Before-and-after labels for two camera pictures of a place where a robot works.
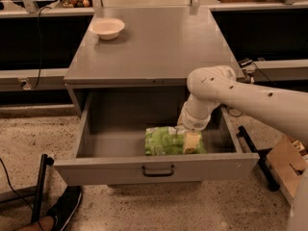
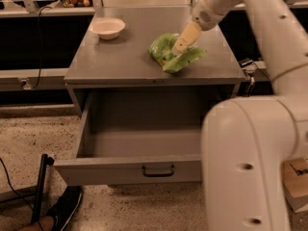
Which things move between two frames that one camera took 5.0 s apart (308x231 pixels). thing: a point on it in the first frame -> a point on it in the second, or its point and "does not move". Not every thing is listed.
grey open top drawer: x=113 y=141 does not move
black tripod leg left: x=45 y=160 does not move
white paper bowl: x=107 y=28 does not move
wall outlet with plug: x=25 y=85 does not move
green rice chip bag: x=168 y=141 -> x=162 y=51
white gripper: x=193 y=123 -> x=208 y=16
